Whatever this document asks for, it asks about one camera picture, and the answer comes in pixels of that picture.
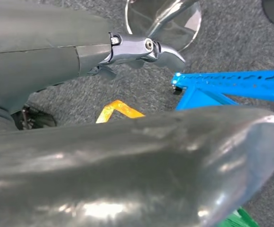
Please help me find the blue metal shelf rack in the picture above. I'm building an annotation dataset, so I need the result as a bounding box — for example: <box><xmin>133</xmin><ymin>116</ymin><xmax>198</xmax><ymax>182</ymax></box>
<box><xmin>171</xmin><ymin>69</ymin><xmax>274</xmax><ymax>112</ymax></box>

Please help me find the chrome stanchion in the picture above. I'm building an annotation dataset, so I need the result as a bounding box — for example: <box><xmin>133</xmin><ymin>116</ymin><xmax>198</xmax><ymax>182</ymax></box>
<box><xmin>125</xmin><ymin>0</ymin><xmax>202</xmax><ymax>52</ymax></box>

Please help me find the yellow tape outline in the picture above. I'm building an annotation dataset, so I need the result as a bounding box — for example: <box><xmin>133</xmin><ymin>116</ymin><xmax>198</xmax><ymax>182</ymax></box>
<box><xmin>96</xmin><ymin>100</ymin><xmax>146</xmax><ymax>124</ymax></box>

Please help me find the green plastic crate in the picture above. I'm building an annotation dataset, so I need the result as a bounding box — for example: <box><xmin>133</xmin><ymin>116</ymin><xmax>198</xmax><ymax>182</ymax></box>
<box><xmin>216</xmin><ymin>207</ymin><xmax>261</xmax><ymax>227</ymax></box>

